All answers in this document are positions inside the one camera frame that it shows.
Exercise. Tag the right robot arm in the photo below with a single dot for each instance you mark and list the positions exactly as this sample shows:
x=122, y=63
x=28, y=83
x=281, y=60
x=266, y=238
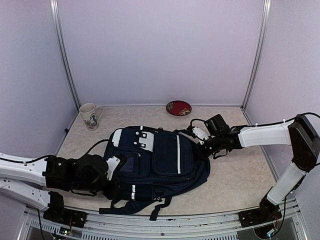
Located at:
x=297, y=132

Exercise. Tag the red floral plate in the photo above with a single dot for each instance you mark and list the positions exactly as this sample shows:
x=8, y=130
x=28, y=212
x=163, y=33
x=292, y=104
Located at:
x=178, y=108

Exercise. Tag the navy blue backpack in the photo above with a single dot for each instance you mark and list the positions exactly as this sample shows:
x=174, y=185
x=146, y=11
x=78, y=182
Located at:
x=160, y=164

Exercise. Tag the white ceramic mug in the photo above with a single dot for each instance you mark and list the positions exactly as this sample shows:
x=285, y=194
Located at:
x=91, y=115

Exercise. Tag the aluminium corner post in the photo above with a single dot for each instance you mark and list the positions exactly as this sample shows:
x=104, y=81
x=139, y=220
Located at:
x=54, y=5
x=258, y=53

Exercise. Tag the right aluminium corner post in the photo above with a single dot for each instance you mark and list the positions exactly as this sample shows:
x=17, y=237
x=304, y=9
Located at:
x=258, y=53

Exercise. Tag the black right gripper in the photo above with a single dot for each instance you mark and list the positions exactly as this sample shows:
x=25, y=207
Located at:
x=205, y=155

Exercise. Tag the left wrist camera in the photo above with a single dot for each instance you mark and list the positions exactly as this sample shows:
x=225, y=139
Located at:
x=115, y=163

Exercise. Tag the left aluminium corner post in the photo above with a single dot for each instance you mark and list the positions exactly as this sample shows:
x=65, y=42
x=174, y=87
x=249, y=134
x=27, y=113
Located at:
x=54, y=5

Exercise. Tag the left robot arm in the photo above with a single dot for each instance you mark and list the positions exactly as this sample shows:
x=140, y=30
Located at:
x=35, y=181

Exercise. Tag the metal front rail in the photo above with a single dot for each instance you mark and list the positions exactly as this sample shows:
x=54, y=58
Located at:
x=215, y=226

